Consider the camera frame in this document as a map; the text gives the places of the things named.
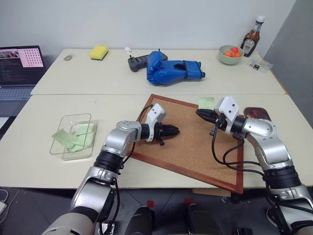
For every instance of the brown cardboard sheet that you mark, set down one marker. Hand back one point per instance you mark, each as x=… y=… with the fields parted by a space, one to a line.
x=212 y=192

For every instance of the wood-framed cork board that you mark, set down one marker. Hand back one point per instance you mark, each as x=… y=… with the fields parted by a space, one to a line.
x=195 y=151

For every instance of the dark rounded shape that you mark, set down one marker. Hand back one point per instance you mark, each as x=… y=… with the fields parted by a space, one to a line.
x=141 y=221
x=203 y=220

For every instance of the small white plastic piece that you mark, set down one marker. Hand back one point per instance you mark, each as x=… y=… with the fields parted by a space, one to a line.
x=128 y=50

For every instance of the yellow green sponge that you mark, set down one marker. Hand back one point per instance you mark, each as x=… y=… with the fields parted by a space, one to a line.
x=99 y=52

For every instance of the open laptop computer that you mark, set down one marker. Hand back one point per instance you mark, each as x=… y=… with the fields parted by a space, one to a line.
x=17 y=71

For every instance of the small plastic packet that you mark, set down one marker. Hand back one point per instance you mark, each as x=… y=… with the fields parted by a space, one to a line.
x=259 y=64

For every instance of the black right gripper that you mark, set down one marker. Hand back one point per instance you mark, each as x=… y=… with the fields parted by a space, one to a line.
x=218 y=120

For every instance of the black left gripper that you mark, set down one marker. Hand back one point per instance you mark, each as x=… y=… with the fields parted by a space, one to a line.
x=162 y=131

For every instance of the brown sauce bottle white cap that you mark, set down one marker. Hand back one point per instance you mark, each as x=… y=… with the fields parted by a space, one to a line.
x=250 y=39

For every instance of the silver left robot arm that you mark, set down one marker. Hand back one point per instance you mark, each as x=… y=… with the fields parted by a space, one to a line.
x=115 y=144

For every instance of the blue boxing glove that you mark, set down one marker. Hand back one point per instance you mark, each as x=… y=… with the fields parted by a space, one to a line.
x=155 y=62
x=173 y=73

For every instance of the black handheld controller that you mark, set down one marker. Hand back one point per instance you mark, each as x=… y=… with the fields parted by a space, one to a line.
x=137 y=63

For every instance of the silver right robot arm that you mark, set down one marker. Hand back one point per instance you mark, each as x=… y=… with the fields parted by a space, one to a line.
x=269 y=139

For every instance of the brown oval tray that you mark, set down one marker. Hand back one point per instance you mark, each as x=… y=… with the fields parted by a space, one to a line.
x=259 y=113

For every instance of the clear plastic box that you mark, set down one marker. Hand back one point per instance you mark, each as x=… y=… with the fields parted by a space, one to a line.
x=75 y=137

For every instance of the pale green bowl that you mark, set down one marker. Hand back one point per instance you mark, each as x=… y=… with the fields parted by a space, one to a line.
x=231 y=58

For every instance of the green sticky note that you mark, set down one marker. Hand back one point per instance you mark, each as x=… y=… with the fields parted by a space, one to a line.
x=64 y=137
x=206 y=102
x=83 y=129
x=82 y=144

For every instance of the orange ball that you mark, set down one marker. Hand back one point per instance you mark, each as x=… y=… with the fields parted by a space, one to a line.
x=227 y=53
x=235 y=50
x=237 y=54

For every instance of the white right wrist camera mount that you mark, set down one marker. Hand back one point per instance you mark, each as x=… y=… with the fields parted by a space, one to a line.
x=229 y=109

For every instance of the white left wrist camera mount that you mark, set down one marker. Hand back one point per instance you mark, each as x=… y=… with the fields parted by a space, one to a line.
x=156 y=115

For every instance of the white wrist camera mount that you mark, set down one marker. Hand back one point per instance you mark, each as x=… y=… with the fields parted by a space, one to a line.
x=229 y=109
x=156 y=115

